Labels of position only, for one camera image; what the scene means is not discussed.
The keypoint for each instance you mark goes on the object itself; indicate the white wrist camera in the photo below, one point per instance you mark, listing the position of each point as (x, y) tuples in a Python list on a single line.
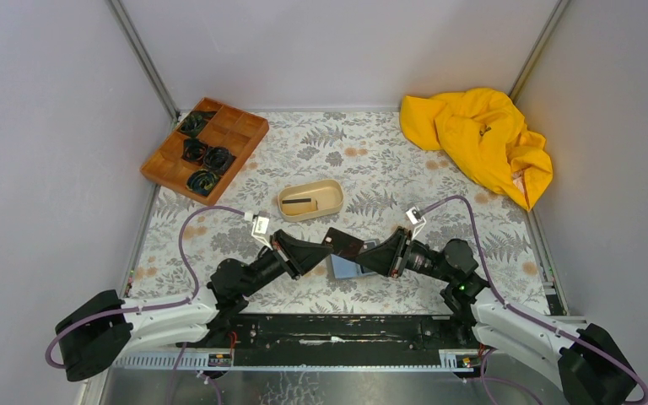
[(259, 227), (417, 220)]

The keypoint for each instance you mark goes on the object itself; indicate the grey card holder wallet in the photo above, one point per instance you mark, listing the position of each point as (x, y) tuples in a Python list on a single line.
[(344, 269)]

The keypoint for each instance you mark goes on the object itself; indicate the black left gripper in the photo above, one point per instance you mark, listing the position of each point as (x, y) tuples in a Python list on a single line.
[(284, 255)]

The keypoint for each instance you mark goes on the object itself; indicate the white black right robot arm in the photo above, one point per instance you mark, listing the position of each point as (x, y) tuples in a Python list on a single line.
[(584, 363)]

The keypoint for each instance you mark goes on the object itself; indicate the floral patterned table mat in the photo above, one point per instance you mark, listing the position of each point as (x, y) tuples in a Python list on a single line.
[(381, 173)]

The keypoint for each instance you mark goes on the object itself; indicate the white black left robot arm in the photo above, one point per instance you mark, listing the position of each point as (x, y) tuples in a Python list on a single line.
[(100, 331)]

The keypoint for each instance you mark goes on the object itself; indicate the black credit card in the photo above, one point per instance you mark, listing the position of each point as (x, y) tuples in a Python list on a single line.
[(343, 245)]

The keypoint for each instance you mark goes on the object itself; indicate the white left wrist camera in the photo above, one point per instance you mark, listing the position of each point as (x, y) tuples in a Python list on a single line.
[(259, 227)]

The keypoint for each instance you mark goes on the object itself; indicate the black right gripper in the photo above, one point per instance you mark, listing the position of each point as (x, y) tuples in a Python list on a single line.
[(402, 255)]

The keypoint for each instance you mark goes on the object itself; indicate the yellow crumpled cloth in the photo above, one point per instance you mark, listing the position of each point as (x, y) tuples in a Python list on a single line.
[(486, 136)]

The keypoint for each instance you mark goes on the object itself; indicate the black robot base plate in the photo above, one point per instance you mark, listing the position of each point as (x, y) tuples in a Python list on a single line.
[(281, 340)]

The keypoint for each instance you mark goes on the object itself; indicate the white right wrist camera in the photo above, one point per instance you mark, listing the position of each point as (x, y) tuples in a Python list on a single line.
[(417, 220)]

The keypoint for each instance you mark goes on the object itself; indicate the orange compartment organizer tray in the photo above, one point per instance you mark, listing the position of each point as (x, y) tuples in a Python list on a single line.
[(237, 130)]

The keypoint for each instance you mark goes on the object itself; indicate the beige oval plastic tray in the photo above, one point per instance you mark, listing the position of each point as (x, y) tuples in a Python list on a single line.
[(328, 193)]

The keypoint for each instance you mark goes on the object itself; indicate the dark rolled ribbon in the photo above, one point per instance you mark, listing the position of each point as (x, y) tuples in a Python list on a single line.
[(194, 151), (193, 124), (218, 160), (202, 182)]

